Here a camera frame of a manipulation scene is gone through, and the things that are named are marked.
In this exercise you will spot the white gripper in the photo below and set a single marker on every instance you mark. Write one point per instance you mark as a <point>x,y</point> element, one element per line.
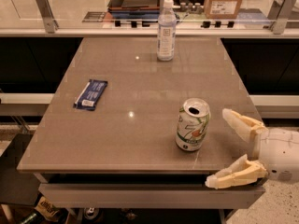
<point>279,154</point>

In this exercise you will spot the white green 7up can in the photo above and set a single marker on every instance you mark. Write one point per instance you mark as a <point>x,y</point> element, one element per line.
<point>193,119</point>

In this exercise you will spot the metal can under table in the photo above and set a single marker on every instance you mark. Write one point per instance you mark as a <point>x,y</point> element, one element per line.
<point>91,213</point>

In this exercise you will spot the brown cardboard box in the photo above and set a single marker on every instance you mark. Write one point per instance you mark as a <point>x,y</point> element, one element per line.
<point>222,9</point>

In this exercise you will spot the clear plastic water bottle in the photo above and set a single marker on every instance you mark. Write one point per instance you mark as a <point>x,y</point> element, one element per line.
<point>167,22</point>

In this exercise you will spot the blue snack wrapper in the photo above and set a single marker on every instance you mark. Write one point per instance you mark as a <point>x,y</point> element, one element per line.
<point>90,95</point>

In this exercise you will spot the white table drawer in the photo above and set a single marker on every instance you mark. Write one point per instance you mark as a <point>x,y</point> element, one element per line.
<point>150,196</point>

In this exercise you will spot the yellow snack bag under table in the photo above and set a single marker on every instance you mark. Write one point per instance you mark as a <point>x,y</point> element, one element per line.
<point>47,210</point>

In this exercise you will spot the green bottle under table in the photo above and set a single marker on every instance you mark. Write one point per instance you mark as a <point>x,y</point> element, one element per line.
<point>33,218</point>

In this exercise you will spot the right metal glass bracket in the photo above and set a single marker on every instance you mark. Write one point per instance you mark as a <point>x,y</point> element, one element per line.
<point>284,14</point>

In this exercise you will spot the metal glass bracket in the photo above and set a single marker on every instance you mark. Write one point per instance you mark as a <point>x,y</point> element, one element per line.
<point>50,24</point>
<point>284,14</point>

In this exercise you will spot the left metal glass bracket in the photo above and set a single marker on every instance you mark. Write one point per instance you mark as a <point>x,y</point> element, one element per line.
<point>50,24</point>

